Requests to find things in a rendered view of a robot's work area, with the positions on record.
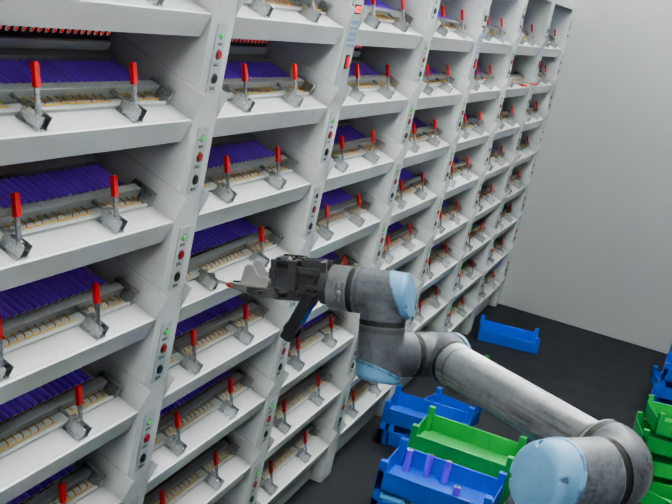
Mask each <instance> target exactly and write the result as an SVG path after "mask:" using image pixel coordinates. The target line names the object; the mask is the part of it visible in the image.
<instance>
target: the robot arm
mask: <svg viewBox="0 0 672 504"><path fill-rule="evenodd" d="M230 285H231V286H232V287H233V288H235V289H236V290H238V291H240V292H243V293H246V294H249V295H253V296H257V297H263V298H273V299H276V300H286V301H291V300H296V301H299V303H298V305H297V306H296V308H295V310H294V312H293V313H292V315H291V317H290V319H289V320H288V322H286V323H285V325H284V327H283V331H282V333H281V334H280V337H281V338H282V339H284V340H285V341H287V342H290V341H292V340H293V339H295V338H297V337H298V336H299V335H300V334H301V329H302V327H303V325H304V324H305V322H306V320H307V318H308V317H309V315H310V313H311V311H312V310H313V308H314V306H315V304H316V303H317V301H318V299H319V302H320V303H321V304H326V305H327V307H328V308H329V309H330V310H338V311H347V312H353V313H360V317H359V330H358V341H357V353H356V358H355V361H356V369H355V373H356V375H357V377H358V378H360V379H362V380H365V381H369V382H374V383H380V384H387V385H398V384H400V382H401V380H402V379H401V377H431V378H433V379H435V380H436V381H438V382H439V383H441V384H443V385H445V386H448V387H450V388H451V389H453V390H454V391H456V392H458V393H459V394H461V395H462V396H464V397H465V398H467V399H469V400H470V401H472V402H473V403H475V404H477V405H478V406H480V407H481V408H483V409H484V410H486V411H488V412H489V413H491V414H492V415H494V416H495V417H497V418H499V419H500V420H502V421H503V422H505V423H507V424H508V425H510V426H511V427H513V428H514V429H516V430H518V431H519V432H521V433H522V434H524V435H526V436H527V437H529V438H530V439H532V440H533V441H532V442H530V443H528V444H526V445H525V446H524V447H522V448H521V449H520V450H519V452H518V453H517V454H516V456H515V458H514V459H513V462H512V464H511V468H510V473H511V474H512V478H509V490H510V496H509V497H508V499H507V500H506V501H505V503H504V504H637V503H638V502H639V501H640V500H641V499H642V498H643V497H644V496H645V495H646V493H647V491H648V489H649V487H650V485H651V482H652V478H653V462H652V457H651V454H650V451H649V449H648V447H647V445H646V444H645V442H644V441H643V439H642V438H641V437H640V436H639V435H638V434H637V433H636V432H635V431H634V430H632V429H631V428H629V427H628V426H626V425H624V424H622V423H621V422H619V421H617V420H614V419H604V420H600V421H598V420H596V419H594V418H593V417H591V416H589V415H587V414H585V413H584V412H582V411H580V410H578V409H577V408H575V407H573V406H571V405H569V404H568V403H566V402H564V401H562V400H561V399H559V398H557V397H555V396H553V395H552V394H550V393H548V392H546V391H544V390H543V389H541V388H539V387H537V386H536V385H534V384H532V383H530V382H528V381H527V380H525V379H523V378H521V377H520V376H518V375H516V374H514V373H512V372H511V371H509V370H507V369H505V368H504V367H502V366H500V365H498V364H496V363H495V362H493V361H491V360H489V359H488V358H486V357H484V356H482V355H480V354H479V353H477V352H475V351H473V350H471V346H470V344H469V342H468V341H467V339H466V338H465V337H464V336H463V335H461V334H459V333H455V332H451V331H443V332H409V331H405V322H406V320H409V319H411V318H412V316H413V314H414V311H415V303H416V288H415V283H414V280H413V278H412V276H411V275H410V274H408V273H405V272H399V271H396V270H381V269H371V268H362V267H354V266H345V265H336V264H335V265H333V266H332V260H327V259H317V258H308V256H304V255H294V254H284V255H281V256H278V257H276V258H275V259H271V267H270V268H269V272H267V271H266V269H265V267H264V264H263V262H262V261H258V260H257V261H255V262H254V263H253V265H252V264H247V265H246V266H245V267H244V271H243V274H242V278H241V280H233V282H231V281H230Z"/></svg>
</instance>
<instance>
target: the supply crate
mask: <svg viewBox="0 0 672 504"><path fill-rule="evenodd" d="M408 441H409V439H408V438H405V437H402V438H401V439H400V443H399V447H398V448H397V449H396V450H395V451H394V453H393V454H392V455H391V456H390V457H389V458H388V459H384V458H383V459H382V460H381V461H380V465H379V469H378V473H377V477H376V481H375V485H374V488H375V489H378V490H380V491H383V492H386V493H388V494H391V495H394V496H397V497H399V498H402V499H405V500H408V501H410V502H413V503H416V504H498V503H499V501H500V499H501V495H502V492H503V488H504V484H505V481H506V477H507V473H506V472H503V471H500V472H499V475H498V478H495V477H492V476H489V475H486V474H483V473H481V472H478V471H475V470H472V469H469V468H466V467H463V466H461V465H458V464H455V463H452V466H451V470H450V474H449V478H448V482H447V484H443V483H441V482H440V481H441V477H442V474H443V470H444V466H445V462H446V460H443V459H441V458H438V457H435V456H434V459H433V463H432V467H431V471H430V475H429V477H424V476H423V471H424V467H425V463H426V459H427V455H428V454H426V453H423V452H421V451H418V450H415V449H413V450H414V451H413V455H412V459H411V463H410V467H409V471H408V472H404V471H402V467H403V463H404V459H405V455H406V451H407V448H409V447H407V445H408ZM454 485H458V486H460V487H461V490H460V494H459V497H457V496H454V495H452V492H453V488H454Z"/></svg>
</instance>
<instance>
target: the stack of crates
mask: <svg viewBox="0 0 672 504"><path fill-rule="evenodd" d="M436 408H437V407H436V406H433V405H430V406H429V409H428V413H427V415H426V416H425V417H424V418H423V419H422V421H421V422H420V423H419V424H416V423H414V424H413V425H412V429H411V433H410V436H409V441H408V445H407V447H409V448H412V449H415V450H418V451H421V452H423V453H426V454H429V453H430V454H433V455H434V456H435V457H438V458H441V459H443V460H451V461H452V463H455V464H458V465H461V466H463V467H466V468H469V469H472V470H475V471H478V472H481V473H483V474H486V475H489V476H492V477H495V478H498V475H499V472H500V471H503V472H506V473H507V477H506V481H505V484H504V488H503V492H502V495H501V499H500V503H499V504H504V503H505V501H506V500H507V499H508V497H509V496H510V490H509V478H512V474H511V473H510V468H511V464H512V462H513V459H514V458H515V456H516V454H517V453H518V452H519V450H520V449H521V448H522V447H524V446H525V444H526V440H527V437H525V436H522V435H521V436H520V438H519V441H518V442H515V441H512V440H510V439H507V438H504V437H501V436H498V435H495V434H492V433H489V432H486V431H483V430H480V429H477V428H474V427H471V426H468V425H465V424H462V423H459V422H456V421H453V420H450V419H447V418H445V417H442V416H439V415H436V414H435V412H436Z"/></svg>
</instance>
